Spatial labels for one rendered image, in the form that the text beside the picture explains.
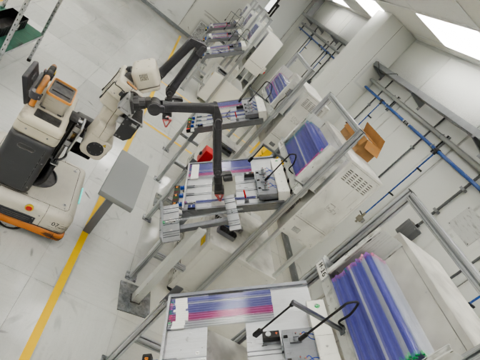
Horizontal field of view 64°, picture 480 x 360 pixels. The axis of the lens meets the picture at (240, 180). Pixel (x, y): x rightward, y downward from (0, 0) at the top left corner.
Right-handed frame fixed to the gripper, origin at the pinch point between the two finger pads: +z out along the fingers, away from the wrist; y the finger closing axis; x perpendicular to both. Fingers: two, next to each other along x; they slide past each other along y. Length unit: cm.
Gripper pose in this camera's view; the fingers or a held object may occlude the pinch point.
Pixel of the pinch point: (220, 199)
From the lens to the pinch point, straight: 271.2
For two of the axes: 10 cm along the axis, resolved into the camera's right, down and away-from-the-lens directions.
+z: 0.6, 8.6, 5.0
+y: -0.5, -5.0, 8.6
